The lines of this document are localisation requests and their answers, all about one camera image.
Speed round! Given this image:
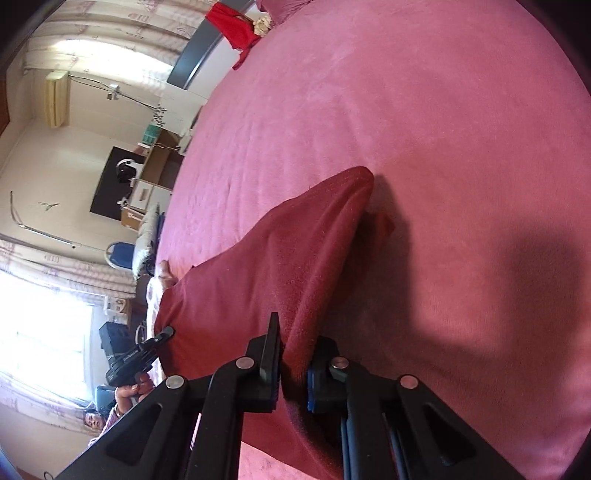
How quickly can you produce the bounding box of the beige air conditioner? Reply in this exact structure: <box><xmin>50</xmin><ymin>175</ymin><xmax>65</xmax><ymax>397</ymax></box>
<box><xmin>44</xmin><ymin>69</ymin><xmax>72</xmax><ymax>129</ymax></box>

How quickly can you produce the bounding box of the grey headboard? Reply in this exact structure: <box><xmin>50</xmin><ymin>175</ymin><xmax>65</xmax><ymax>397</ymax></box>
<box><xmin>167</xmin><ymin>0</ymin><xmax>257</xmax><ymax>90</ymax></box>

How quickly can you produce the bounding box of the black wall television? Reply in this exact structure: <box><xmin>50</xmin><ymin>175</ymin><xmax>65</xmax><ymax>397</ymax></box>
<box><xmin>89</xmin><ymin>145</ymin><xmax>153</xmax><ymax>222</ymax></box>

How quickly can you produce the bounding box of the white pillow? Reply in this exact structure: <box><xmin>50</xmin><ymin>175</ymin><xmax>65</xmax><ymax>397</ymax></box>
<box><xmin>131</xmin><ymin>205</ymin><xmax>162</xmax><ymax>280</ymax></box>

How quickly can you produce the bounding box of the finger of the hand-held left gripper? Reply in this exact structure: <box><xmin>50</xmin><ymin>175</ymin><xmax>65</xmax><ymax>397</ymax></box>
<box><xmin>141</xmin><ymin>326</ymin><xmax>176</xmax><ymax>352</ymax></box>

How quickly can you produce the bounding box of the dark red garment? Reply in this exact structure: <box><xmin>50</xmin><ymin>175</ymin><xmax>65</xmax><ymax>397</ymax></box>
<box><xmin>154</xmin><ymin>166</ymin><xmax>395</xmax><ymax>480</ymax></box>

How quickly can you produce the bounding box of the person's left hand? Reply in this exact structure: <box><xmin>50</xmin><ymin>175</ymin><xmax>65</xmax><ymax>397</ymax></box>
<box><xmin>115</xmin><ymin>371</ymin><xmax>155</xmax><ymax>408</ymax></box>

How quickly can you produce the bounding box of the patterned beige curtain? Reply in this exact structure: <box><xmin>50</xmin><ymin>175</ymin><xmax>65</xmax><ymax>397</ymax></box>
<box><xmin>0</xmin><ymin>235</ymin><xmax>139</xmax><ymax>425</ymax></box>
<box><xmin>28</xmin><ymin>0</ymin><xmax>241</xmax><ymax>88</ymax></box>

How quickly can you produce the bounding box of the pink pillow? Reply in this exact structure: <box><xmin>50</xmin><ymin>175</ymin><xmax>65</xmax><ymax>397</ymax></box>
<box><xmin>256</xmin><ymin>0</ymin><xmax>315</xmax><ymax>26</ymax></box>

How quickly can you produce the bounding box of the wooden desk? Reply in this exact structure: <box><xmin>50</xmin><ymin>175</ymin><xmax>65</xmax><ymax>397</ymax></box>
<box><xmin>139</xmin><ymin>131</ymin><xmax>185</xmax><ymax>190</ymax></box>

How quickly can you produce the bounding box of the beige folded garment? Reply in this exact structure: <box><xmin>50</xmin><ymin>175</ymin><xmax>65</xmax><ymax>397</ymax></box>
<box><xmin>145</xmin><ymin>259</ymin><xmax>180</xmax><ymax>384</ymax></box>

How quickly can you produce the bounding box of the wooden cabinet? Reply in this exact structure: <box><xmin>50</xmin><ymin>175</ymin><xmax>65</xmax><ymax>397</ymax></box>
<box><xmin>127</xmin><ymin>277</ymin><xmax>153</xmax><ymax>333</ymax></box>

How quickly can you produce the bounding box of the bright red hanging cloth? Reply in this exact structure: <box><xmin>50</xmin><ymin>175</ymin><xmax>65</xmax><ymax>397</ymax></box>
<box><xmin>205</xmin><ymin>2</ymin><xmax>262</xmax><ymax>70</ymax></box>

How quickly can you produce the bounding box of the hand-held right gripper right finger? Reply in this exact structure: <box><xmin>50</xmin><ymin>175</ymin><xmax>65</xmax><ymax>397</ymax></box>
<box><xmin>306</xmin><ymin>336</ymin><xmax>525</xmax><ymax>480</ymax></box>

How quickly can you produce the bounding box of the white box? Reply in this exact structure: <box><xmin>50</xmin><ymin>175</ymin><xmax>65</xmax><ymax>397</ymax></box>
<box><xmin>130</xmin><ymin>180</ymin><xmax>160</xmax><ymax>209</ymax></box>

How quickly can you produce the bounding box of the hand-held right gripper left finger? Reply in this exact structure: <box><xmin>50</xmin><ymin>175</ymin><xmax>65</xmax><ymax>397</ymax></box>
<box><xmin>55</xmin><ymin>312</ymin><xmax>283</xmax><ymax>480</ymax></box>

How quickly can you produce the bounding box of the person's head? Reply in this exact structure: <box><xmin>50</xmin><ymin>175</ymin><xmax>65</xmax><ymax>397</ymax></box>
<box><xmin>82</xmin><ymin>408</ymin><xmax>106</xmax><ymax>437</ymax></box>

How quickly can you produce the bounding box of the black bag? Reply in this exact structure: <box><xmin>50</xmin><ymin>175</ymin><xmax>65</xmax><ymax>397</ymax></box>
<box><xmin>99</xmin><ymin>322</ymin><xmax>139</xmax><ymax>365</ymax></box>

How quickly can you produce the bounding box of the blue chair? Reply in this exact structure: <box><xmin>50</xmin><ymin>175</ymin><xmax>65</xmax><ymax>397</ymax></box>
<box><xmin>106</xmin><ymin>241</ymin><xmax>139</xmax><ymax>270</ymax></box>

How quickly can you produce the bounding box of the pink bed blanket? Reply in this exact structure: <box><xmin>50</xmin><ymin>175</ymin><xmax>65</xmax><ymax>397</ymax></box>
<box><xmin>145</xmin><ymin>0</ymin><xmax>587</xmax><ymax>480</ymax></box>

